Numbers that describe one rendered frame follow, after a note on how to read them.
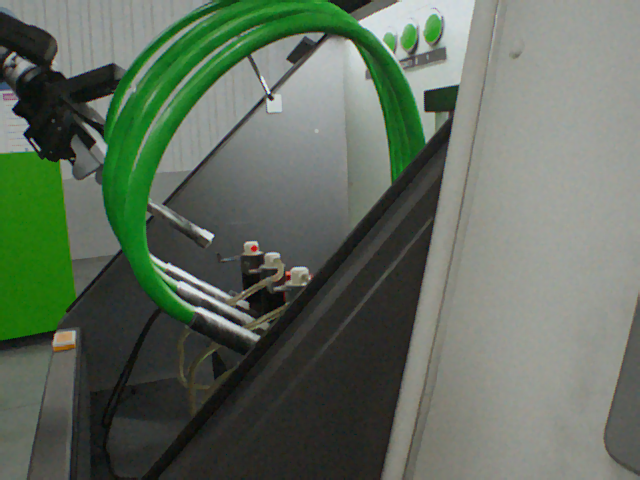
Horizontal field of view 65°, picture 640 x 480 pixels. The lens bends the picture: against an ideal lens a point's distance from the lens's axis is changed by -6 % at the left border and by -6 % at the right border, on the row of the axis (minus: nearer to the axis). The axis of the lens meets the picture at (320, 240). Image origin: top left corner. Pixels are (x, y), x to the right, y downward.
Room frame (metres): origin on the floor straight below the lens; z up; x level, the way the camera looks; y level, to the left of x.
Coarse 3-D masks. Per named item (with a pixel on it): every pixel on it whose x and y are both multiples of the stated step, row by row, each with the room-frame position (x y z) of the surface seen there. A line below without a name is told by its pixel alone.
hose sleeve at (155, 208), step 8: (152, 200) 0.69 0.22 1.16; (152, 208) 0.68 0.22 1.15; (160, 208) 0.69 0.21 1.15; (160, 216) 0.68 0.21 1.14; (168, 216) 0.68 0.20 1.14; (176, 216) 0.69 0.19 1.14; (168, 224) 0.69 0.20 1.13; (176, 224) 0.68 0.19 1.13; (184, 224) 0.68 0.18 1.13; (192, 224) 0.69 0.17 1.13; (184, 232) 0.69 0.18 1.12; (192, 232) 0.68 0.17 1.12; (200, 232) 0.69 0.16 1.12
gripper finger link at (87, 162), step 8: (88, 128) 0.68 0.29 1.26; (96, 136) 0.68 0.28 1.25; (72, 144) 0.69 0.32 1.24; (80, 144) 0.68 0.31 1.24; (96, 144) 0.66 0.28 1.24; (104, 144) 0.68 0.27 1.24; (80, 152) 0.68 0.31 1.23; (88, 152) 0.67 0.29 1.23; (96, 152) 0.66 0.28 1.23; (104, 152) 0.66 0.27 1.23; (80, 160) 0.68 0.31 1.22; (88, 160) 0.67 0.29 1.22; (96, 160) 0.67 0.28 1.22; (80, 168) 0.67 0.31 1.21; (88, 168) 0.67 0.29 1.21; (96, 168) 0.67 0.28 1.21; (80, 176) 0.67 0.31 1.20
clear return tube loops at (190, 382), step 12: (276, 264) 0.52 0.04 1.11; (276, 276) 0.50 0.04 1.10; (252, 288) 0.49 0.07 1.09; (228, 300) 0.48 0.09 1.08; (240, 300) 0.49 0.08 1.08; (276, 312) 0.42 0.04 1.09; (252, 324) 0.41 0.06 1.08; (180, 336) 0.46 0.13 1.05; (180, 348) 0.46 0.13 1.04; (216, 348) 0.40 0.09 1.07; (180, 360) 0.46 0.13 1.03; (180, 372) 0.46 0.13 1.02; (192, 372) 0.39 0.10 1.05; (228, 372) 0.33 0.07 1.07; (192, 384) 0.39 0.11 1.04; (216, 384) 0.33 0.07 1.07; (192, 396) 0.38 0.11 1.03; (204, 396) 0.32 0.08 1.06; (192, 408) 0.38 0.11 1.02
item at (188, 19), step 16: (224, 0) 0.69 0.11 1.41; (240, 0) 0.69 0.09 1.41; (192, 16) 0.69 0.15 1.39; (176, 32) 0.69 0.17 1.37; (144, 48) 0.69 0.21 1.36; (144, 64) 0.69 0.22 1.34; (368, 64) 0.69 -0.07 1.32; (128, 80) 0.69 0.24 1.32; (112, 112) 0.69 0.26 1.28; (384, 112) 0.69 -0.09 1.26; (112, 128) 0.69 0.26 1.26
